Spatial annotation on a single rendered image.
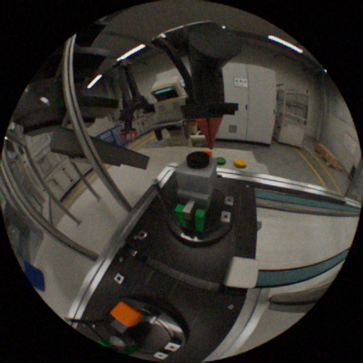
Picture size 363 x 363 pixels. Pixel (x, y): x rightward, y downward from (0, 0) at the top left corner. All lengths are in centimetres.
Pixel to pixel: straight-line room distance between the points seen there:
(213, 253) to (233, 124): 312
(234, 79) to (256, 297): 326
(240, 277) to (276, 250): 15
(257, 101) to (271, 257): 318
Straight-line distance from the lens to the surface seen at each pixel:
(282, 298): 22
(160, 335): 21
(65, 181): 419
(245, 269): 18
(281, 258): 31
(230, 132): 322
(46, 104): 29
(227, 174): 33
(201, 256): 19
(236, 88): 316
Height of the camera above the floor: 116
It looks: 40 degrees down
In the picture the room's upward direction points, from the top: 11 degrees counter-clockwise
